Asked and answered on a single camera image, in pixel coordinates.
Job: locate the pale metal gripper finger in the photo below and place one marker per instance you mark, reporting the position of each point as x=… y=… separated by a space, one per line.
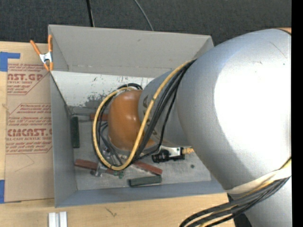
x=99 y=171

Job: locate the grey metal bin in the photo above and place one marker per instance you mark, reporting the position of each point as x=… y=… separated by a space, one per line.
x=113 y=53

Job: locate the brown cardboard board red print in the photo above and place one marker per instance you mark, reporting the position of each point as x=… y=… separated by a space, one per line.
x=28 y=117

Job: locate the red-brown flat block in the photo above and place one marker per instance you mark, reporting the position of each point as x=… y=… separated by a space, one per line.
x=85 y=164
x=151 y=168

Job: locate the black cylinder on white bracket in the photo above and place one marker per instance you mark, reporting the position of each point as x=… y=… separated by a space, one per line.
x=163 y=155

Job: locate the dark green flat block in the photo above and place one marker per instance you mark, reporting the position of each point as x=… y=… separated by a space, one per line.
x=75 y=132
x=145 y=181

